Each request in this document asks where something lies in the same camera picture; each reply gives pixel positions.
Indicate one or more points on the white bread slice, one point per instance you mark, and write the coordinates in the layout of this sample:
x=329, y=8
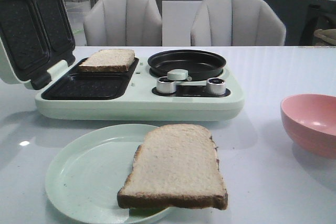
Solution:
x=108, y=60
x=176, y=166

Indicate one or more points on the pink bowl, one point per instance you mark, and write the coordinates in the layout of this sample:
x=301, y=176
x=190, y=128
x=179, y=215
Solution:
x=309, y=120

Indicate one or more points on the mint green sandwich maker lid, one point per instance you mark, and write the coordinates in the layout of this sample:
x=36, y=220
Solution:
x=35, y=36

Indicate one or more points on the mint green breakfast maker base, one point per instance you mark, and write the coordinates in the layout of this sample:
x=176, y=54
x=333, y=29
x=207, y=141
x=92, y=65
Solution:
x=131, y=96

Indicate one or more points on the left silver control knob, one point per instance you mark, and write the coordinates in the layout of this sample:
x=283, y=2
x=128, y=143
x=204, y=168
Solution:
x=165, y=86

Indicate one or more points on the silver control knob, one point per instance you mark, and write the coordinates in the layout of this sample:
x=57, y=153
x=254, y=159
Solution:
x=216, y=86
x=165, y=86

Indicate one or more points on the black round frying pan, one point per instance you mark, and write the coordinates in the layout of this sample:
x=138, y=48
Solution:
x=201, y=65

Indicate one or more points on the right silver control knob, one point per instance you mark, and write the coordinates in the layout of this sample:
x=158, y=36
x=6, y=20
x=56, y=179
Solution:
x=216, y=86

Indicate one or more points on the left grey upholstered chair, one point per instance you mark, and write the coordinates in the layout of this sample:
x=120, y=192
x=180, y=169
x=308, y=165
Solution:
x=123, y=23

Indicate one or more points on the grey upholstered chair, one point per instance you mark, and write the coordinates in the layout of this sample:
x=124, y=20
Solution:
x=123, y=23
x=237, y=23

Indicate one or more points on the right grey upholstered chair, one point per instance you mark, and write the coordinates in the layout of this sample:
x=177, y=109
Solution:
x=237, y=23

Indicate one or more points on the white cabinet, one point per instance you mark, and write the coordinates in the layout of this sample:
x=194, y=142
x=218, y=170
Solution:
x=177, y=20

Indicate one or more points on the mint green round plate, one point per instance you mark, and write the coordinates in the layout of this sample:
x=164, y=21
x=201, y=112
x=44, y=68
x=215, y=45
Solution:
x=84, y=178

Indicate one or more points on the beige cushion at right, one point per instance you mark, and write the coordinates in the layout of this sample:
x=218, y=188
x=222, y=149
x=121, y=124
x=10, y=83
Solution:
x=325, y=37

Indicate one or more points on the mint green pan handle knob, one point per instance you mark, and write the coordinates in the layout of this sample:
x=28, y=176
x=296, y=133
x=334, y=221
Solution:
x=177, y=74

